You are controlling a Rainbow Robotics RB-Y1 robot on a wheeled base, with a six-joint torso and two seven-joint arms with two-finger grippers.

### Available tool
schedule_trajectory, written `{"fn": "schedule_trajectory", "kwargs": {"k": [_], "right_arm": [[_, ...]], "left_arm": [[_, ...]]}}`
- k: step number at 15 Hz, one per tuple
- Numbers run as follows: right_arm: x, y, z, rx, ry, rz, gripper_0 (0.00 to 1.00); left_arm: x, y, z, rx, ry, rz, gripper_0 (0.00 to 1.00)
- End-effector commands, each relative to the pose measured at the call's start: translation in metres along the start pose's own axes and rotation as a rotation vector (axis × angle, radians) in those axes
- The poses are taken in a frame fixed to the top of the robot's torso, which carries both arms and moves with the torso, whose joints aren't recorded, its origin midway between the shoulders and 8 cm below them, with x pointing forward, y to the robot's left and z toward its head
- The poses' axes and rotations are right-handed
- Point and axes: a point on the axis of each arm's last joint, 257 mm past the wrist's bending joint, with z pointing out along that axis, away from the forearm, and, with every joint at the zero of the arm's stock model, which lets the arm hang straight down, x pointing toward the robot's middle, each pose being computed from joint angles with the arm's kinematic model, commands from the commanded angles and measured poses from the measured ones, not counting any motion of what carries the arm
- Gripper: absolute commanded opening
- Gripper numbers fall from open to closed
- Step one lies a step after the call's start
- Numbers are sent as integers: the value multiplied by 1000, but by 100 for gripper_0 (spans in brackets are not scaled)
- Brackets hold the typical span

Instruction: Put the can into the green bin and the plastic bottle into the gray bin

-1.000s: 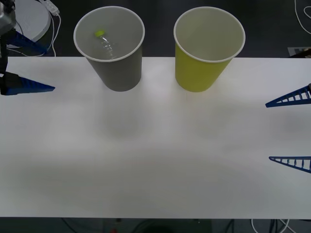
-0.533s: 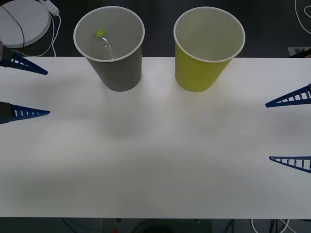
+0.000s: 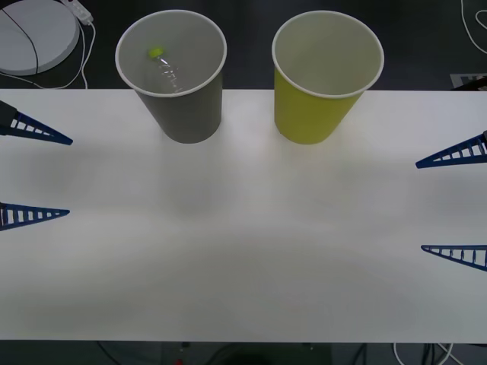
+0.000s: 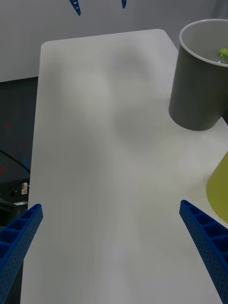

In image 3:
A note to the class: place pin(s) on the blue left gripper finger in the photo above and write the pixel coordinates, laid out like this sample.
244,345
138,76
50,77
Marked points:
61,213
62,140

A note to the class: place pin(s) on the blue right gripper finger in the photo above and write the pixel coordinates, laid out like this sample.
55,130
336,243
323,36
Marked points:
426,164
427,248

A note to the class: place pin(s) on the clear bottle with green cap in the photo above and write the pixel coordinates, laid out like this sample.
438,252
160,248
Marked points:
156,52

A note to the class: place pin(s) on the grey floor plate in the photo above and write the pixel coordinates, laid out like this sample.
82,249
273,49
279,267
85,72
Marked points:
466,80

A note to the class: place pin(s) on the white round disc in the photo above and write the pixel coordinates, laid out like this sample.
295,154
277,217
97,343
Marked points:
49,34

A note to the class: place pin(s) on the yellow-green waste bin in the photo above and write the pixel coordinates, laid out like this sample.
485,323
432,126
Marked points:
308,114

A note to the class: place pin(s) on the white power strip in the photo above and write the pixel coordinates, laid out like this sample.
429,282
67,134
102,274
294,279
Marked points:
81,11

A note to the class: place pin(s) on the grey waste bin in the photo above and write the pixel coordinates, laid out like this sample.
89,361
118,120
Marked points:
190,114

